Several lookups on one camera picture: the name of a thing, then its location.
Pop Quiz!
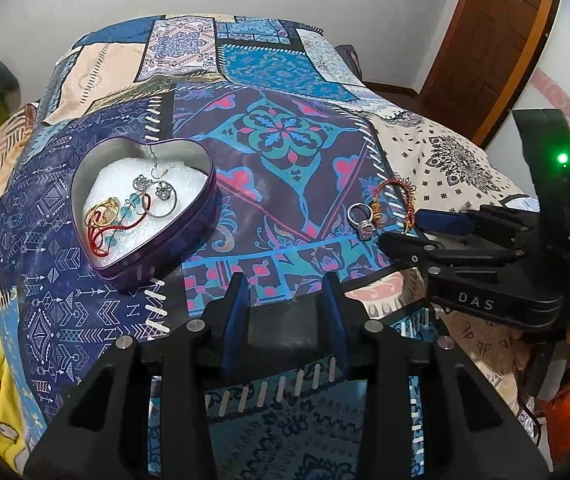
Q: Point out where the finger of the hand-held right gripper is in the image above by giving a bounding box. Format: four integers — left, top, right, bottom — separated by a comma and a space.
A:
378, 230, 526, 273
414, 204, 536, 241

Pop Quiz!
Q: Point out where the silver ring with stone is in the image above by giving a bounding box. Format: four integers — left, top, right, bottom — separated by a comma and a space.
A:
347, 202, 377, 241

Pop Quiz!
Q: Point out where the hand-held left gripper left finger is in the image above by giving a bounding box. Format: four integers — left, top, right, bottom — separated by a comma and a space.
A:
22, 271, 252, 480

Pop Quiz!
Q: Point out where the red string bracelet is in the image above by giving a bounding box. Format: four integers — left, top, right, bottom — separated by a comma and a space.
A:
88, 192, 153, 257

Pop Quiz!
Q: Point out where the grey backpack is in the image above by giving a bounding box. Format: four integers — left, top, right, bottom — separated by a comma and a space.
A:
337, 42, 366, 84

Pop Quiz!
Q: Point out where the silver hoop earring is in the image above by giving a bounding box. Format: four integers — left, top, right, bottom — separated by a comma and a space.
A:
142, 180, 178, 219

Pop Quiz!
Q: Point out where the silver dangling earring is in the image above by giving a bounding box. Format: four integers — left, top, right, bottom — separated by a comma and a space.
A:
132, 144, 167, 195

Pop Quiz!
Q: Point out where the wooden door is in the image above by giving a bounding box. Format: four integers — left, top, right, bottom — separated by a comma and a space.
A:
437, 0, 553, 146

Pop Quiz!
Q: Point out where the purple heart-shaped tin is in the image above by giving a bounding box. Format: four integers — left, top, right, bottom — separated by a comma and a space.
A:
69, 137, 219, 295

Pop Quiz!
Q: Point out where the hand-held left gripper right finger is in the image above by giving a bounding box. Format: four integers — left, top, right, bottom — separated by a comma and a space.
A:
326, 271, 550, 480

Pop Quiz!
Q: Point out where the wooden door frame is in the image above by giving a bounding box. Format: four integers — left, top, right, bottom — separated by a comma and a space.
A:
480, 0, 566, 152

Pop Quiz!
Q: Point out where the braided red gold bracelet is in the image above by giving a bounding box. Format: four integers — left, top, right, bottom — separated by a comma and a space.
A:
371, 180, 418, 234

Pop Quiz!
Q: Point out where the gold ring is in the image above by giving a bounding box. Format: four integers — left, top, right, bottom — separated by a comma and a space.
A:
85, 199, 121, 229

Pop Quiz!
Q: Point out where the striped blanket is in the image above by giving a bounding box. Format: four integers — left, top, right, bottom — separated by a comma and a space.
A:
0, 102, 41, 202

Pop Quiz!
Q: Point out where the patchwork bedspread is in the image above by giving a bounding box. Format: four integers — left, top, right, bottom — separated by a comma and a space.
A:
0, 14, 556, 480

